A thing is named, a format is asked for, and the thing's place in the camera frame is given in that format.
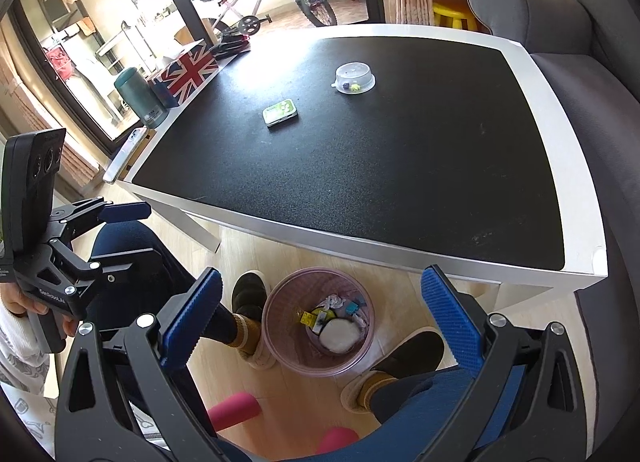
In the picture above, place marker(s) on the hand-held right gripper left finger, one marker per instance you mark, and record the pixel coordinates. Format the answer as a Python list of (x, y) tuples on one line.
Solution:
[(195, 317)]

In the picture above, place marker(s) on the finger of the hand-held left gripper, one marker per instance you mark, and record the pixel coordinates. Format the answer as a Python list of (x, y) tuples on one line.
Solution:
[(125, 262), (125, 212)]

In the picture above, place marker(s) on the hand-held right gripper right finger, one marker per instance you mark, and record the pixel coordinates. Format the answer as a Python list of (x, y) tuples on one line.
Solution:
[(452, 317)]

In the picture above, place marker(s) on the pink plastic trash bin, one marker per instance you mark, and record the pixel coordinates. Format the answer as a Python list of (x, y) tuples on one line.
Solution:
[(287, 302)]

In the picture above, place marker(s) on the white tissue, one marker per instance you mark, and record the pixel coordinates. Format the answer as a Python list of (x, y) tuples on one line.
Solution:
[(334, 302)]

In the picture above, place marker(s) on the person's left forearm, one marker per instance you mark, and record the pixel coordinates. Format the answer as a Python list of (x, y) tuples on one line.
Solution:
[(20, 377)]

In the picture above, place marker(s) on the person's left hand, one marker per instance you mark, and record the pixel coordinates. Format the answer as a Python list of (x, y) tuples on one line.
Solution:
[(15, 299)]

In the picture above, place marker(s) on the black slipper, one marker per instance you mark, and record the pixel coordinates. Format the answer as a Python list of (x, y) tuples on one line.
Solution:
[(410, 352), (250, 292)]

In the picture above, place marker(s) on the white phone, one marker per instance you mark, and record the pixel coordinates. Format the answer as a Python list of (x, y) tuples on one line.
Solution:
[(132, 136)]

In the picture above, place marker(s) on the small blue packet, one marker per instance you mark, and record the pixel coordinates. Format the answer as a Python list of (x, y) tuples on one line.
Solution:
[(354, 308)]

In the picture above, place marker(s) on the pink padded bar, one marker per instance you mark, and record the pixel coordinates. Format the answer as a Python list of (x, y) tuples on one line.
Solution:
[(235, 409), (335, 439)]

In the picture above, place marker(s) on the green drinks bottle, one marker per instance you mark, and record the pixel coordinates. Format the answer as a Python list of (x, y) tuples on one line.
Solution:
[(145, 102)]

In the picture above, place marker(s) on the red bag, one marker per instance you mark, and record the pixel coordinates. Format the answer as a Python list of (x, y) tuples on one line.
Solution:
[(61, 64)]

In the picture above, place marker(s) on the flag print tissue box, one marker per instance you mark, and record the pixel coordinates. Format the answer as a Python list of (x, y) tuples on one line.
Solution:
[(192, 69)]

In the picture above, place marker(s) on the white table with black top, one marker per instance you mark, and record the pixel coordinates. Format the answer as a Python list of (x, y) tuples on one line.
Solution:
[(400, 152)]

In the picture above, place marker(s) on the small green tin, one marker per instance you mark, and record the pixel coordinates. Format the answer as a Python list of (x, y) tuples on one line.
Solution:
[(280, 112)]

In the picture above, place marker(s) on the black clamp tools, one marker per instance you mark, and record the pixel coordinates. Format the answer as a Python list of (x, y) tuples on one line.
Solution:
[(227, 47)]

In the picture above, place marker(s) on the grey fabric sofa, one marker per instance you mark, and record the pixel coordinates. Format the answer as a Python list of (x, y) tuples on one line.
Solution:
[(600, 107)]

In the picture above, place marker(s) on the clear plastic lidded container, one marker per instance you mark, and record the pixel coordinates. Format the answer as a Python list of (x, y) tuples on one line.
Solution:
[(355, 78)]

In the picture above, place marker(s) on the yellow plastic stool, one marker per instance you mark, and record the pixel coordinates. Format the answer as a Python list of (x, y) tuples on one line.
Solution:
[(452, 14)]

